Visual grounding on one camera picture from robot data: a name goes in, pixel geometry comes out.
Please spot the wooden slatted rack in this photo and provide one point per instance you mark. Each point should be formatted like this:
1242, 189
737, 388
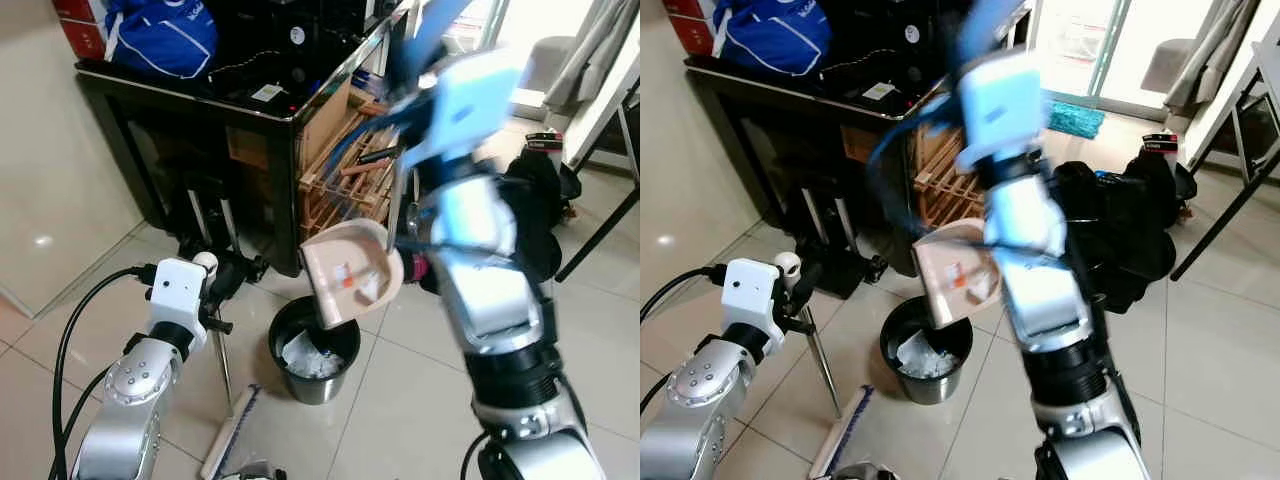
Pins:
345, 180
945, 180

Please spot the blue bag with white lines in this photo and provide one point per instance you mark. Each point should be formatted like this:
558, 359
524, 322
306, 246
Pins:
775, 35
160, 35

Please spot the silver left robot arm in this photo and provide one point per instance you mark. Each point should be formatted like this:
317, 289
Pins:
700, 400
130, 400

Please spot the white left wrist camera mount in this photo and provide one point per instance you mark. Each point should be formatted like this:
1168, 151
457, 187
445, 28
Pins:
750, 300
178, 295

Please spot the black backpack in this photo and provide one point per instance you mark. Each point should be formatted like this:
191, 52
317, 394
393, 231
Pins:
1120, 230
540, 210

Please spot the white crumpled paper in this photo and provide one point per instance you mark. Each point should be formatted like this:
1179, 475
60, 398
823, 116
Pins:
312, 355
925, 355

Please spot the white folding table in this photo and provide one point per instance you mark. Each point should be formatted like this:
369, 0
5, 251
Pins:
1240, 90
610, 90

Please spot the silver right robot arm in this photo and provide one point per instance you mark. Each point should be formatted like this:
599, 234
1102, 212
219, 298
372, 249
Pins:
1050, 300
490, 290

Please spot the grey curtain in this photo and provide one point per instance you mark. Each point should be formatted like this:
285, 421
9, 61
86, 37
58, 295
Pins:
1210, 55
590, 50

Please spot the red cardboard box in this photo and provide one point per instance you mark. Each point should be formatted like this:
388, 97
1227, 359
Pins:
692, 22
80, 25

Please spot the black case with round sticker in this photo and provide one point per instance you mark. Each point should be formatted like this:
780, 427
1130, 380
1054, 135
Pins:
900, 35
290, 40

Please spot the teal floor mat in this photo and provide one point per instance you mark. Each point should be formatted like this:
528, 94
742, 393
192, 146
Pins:
1075, 120

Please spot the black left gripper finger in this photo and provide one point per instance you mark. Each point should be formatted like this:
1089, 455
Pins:
232, 274
810, 280

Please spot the black glossy table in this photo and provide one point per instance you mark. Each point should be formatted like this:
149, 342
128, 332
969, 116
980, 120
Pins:
780, 130
180, 130

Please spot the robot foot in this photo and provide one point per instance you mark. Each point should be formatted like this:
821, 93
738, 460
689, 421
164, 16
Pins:
862, 472
260, 472

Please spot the white paper label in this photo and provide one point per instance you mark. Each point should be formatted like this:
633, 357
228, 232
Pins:
267, 92
878, 90

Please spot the grey chair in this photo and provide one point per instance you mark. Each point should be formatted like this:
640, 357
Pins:
1168, 62
548, 60

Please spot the black metal stand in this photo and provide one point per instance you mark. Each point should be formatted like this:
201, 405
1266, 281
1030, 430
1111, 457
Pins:
205, 210
830, 225

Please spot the black round trash bin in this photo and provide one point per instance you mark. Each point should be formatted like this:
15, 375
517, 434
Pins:
950, 392
300, 392

